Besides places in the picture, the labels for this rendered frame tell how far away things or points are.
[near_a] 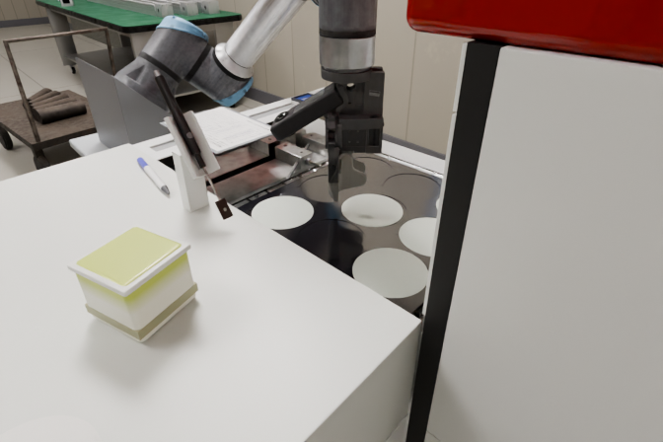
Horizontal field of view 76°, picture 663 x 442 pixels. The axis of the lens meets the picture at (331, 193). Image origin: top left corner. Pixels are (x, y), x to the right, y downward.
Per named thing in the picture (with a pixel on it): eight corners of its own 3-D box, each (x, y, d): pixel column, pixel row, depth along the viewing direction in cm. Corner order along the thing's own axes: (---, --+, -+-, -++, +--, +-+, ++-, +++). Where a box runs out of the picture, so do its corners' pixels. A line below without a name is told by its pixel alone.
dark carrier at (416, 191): (520, 209, 71) (521, 206, 70) (402, 326, 49) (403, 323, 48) (361, 151, 91) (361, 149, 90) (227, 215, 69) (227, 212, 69)
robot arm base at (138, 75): (107, 77, 110) (128, 45, 111) (158, 110, 120) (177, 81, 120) (118, 82, 98) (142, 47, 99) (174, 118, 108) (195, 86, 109)
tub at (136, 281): (201, 296, 43) (190, 242, 40) (142, 349, 37) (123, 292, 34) (150, 273, 46) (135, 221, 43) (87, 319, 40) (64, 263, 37)
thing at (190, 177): (228, 212, 57) (214, 117, 50) (202, 225, 54) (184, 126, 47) (202, 196, 60) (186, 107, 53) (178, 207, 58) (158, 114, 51)
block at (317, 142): (337, 152, 94) (337, 140, 92) (328, 157, 91) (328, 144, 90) (313, 142, 98) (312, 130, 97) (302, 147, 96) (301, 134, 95)
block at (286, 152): (312, 164, 89) (312, 151, 87) (301, 170, 86) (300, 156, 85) (287, 153, 93) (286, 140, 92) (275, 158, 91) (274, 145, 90)
